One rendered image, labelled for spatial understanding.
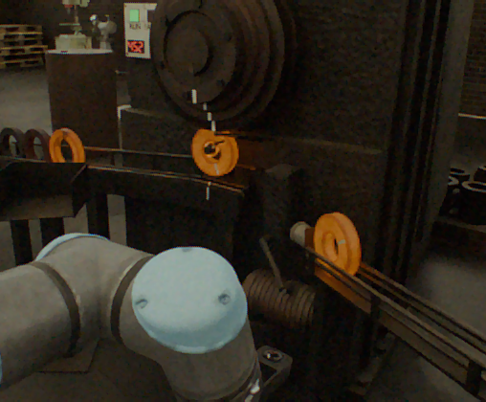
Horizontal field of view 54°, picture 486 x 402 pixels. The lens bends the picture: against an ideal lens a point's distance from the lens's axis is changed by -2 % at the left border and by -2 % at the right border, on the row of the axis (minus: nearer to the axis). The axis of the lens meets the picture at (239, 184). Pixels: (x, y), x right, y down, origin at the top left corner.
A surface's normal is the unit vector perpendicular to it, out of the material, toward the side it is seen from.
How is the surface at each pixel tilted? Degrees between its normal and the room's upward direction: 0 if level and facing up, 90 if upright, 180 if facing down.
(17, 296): 36
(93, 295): 62
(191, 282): 20
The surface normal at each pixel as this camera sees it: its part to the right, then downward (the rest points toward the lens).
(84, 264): 0.43, -0.81
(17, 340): 0.85, -0.13
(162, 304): -0.07, -0.80
